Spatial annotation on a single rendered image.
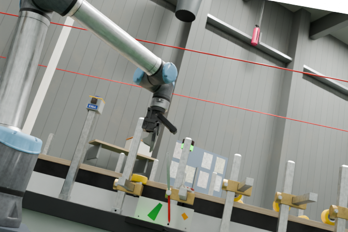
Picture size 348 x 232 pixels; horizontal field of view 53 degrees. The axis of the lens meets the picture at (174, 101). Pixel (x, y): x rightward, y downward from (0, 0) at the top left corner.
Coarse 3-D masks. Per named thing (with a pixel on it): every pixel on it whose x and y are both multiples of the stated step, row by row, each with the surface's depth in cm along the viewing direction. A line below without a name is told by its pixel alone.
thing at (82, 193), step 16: (32, 176) 191; (48, 176) 190; (64, 176) 190; (80, 176) 190; (96, 176) 189; (48, 192) 187; (80, 192) 187; (96, 192) 186; (112, 192) 186; (144, 192) 185; (160, 192) 185; (128, 208) 183; (192, 208) 182; (208, 208) 181; (192, 224) 179; (208, 224) 179; (240, 224) 178; (256, 224) 178; (272, 224) 177; (288, 224) 177
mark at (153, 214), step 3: (159, 204) 161; (156, 207) 161; (159, 207) 161; (153, 210) 160; (156, 210) 160; (159, 210) 160; (150, 213) 160; (153, 213) 160; (156, 213) 160; (150, 216) 160; (153, 216) 160; (153, 219) 159
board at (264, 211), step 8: (48, 160) 192; (56, 160) 192; (64, 160) 192; (80, 168) 190; (88, 168) 190; (96, 168) 190; (112, 176) 188; (120, 176) 188; (144, 184) 186; (152, 184) 185; (160, 184) 185; (216, 200) 181; (224, 200) 181; (240, 208) 180; (248, 208) 179; (256, 208) 179; (288, 216) 177; (296, 216) 177; (304, 224) 176; (312, 224) 176; (320, 224) 176; (328, 224) 175
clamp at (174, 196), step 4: (172, 188) 163; (172, 192) 163; (176, 192) 163; (188, 192) 163; (172, 196) 162; (176, 196) 162; (188, 196) 162; (192, 196) 162; (180, 200) 162; (184, 200) 161; (188, 200) 161; (192, 200) 161; (192, 204) 161
